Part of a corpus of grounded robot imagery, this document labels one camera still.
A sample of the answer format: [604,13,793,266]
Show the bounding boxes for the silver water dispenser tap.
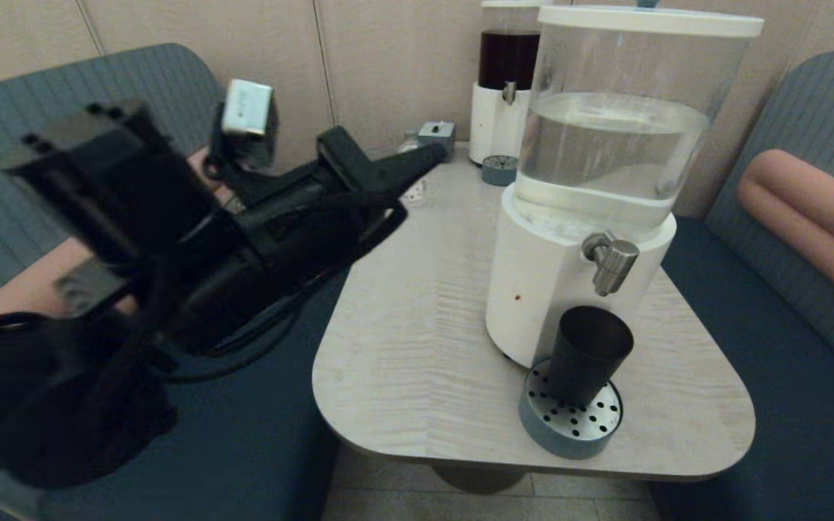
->
[582,232,640,297]

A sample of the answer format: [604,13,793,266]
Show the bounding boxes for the black plastic cup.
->
[549,305,635,408]

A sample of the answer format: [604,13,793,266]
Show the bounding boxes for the clear plastic bottle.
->
[397,130,429,208]

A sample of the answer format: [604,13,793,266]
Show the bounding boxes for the small blue tissue box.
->
[419,121,457,161]

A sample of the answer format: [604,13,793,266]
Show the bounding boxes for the small blue drip tray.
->
[481,155,521,187]

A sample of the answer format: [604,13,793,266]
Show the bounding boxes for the small dark drink dispenser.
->
[469,0,554,167]

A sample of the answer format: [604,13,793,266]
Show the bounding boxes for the large clear water dispenser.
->
[486,0,765,370]

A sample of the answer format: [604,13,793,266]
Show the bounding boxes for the teal ribbed bench backrest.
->
[0,42,233,305]
[703,51,834,395]

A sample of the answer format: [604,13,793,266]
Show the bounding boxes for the dark blue bench seat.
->
[41,217,374,521]
[649,217,834,521]

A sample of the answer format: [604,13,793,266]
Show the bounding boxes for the round grey drip tray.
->
[518,358,623,459]

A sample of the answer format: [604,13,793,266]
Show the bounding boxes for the white water dispenser lid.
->
[539,0,765,38]

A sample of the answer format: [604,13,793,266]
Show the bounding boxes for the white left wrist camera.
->
[222,78,277,138]

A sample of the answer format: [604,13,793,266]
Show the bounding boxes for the dark table pedestal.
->
[428,461,530,495]

